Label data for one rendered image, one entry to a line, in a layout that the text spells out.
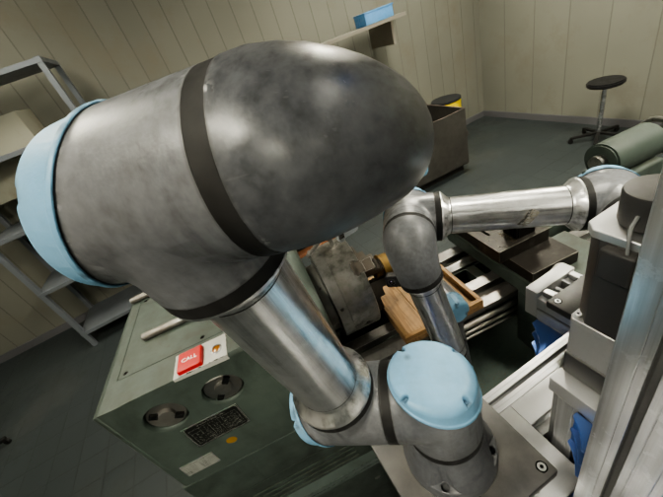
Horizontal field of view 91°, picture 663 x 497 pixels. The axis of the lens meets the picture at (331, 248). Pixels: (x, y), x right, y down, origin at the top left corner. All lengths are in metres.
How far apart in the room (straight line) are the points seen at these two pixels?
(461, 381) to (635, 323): 0.20
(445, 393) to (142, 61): 3.75
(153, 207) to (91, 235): 0.05
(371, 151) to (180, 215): 0.10
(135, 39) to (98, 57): 0.36
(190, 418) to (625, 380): 0.88
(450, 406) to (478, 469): 0.17
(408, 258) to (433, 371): 0.27
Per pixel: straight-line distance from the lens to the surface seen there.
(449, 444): 0.52
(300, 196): 0.15
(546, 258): 1.29
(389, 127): 0.18
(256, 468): 1.24
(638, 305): 0.37
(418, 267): 0.68
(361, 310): 1.00
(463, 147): 3.99
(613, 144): 1.61
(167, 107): 0.18
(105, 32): 3.93
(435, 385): 0.47
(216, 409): 0.99
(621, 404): 0.48
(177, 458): 1.13
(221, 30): 3.97
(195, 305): 0.24
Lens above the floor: 1.79
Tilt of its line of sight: 33 degrees down
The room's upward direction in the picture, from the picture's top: 21 degrees counter-clockwise
